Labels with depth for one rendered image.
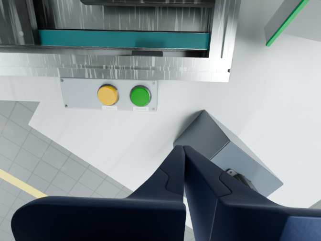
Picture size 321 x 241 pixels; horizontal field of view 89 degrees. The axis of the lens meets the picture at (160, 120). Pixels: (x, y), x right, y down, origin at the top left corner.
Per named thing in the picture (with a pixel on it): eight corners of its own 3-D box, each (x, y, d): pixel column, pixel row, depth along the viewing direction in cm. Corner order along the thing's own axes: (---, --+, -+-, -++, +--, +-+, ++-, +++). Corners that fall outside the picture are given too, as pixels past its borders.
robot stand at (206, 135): (206, 168, 52) (228, 227, 33) (172, 143, 50) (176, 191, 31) (239, 137, 48) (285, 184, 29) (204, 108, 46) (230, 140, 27)
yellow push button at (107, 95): (119, 103, 37) (116, 105, 35) (101, 103, 37) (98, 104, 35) (118, 85, 35) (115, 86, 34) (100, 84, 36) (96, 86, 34)
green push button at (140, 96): (150, 104, 37) (149, 106, 35) (132, 104, 37) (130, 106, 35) (150, 86, 35) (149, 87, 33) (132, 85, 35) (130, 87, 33)
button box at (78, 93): (157, 105, 42) (156, 112, 36) (77, 103, 42) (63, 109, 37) (158, 77, 40) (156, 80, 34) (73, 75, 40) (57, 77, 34)
